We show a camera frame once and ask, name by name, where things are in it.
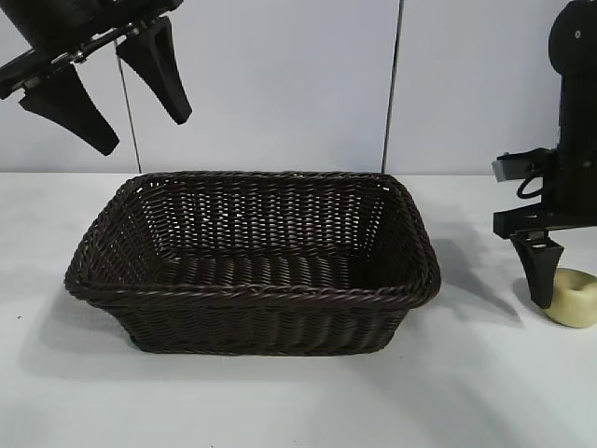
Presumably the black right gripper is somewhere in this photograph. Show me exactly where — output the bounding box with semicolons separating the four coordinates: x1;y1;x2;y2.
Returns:
493;69;597;310

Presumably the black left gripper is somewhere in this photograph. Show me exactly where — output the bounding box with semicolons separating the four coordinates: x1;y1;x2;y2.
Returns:
0;0;194;157

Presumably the pale yellow egg yolk pastry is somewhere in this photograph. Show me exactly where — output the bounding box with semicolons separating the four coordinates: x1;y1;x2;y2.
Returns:
546;268;597;330

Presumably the dark brown woven wicker basket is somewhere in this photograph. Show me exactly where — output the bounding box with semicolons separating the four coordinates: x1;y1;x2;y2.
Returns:
62;170;443;358

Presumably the thin grey partition joint strip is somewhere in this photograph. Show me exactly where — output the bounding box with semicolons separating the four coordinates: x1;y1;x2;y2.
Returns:
381;0;405;173
118;55;144;173

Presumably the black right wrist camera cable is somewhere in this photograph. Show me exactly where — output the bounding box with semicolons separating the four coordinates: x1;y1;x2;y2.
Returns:
516;172;543;200

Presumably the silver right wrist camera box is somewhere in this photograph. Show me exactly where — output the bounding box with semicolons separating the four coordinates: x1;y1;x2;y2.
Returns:
491;147;556;184

